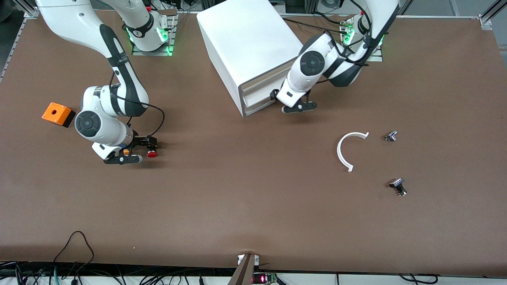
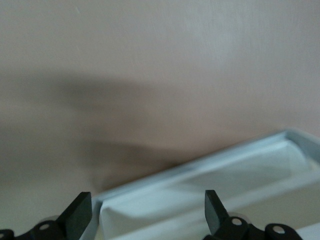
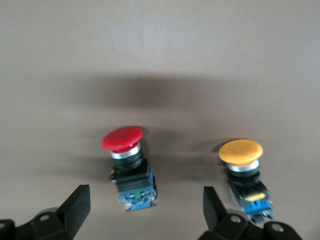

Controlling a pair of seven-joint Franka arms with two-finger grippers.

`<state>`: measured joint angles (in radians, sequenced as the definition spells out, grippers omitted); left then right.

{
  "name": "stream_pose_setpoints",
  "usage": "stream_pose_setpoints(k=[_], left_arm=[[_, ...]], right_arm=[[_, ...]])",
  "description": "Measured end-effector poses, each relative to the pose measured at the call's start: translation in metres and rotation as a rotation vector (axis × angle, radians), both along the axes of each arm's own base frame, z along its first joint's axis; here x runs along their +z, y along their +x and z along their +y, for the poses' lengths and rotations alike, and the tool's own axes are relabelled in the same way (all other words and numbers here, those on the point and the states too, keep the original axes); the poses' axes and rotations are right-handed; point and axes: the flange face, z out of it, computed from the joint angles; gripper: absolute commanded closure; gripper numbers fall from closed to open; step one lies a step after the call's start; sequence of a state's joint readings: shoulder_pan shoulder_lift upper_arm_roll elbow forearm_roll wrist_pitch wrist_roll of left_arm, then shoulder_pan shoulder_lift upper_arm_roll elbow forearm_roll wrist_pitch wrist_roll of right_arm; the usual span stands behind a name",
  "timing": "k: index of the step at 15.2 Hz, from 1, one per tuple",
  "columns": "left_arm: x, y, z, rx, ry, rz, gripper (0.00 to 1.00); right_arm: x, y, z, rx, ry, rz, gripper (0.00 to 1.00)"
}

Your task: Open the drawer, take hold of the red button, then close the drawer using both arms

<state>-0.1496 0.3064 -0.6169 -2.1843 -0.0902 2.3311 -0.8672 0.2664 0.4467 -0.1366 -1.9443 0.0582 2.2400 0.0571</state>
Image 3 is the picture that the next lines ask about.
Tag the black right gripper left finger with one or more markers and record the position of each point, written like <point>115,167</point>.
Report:
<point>72,210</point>

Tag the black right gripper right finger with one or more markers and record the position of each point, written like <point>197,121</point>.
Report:
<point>215,217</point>

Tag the red mushroom push button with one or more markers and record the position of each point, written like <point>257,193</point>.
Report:
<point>122,140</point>

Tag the yellow mushroom push button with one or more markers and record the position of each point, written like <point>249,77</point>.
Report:
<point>240,150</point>

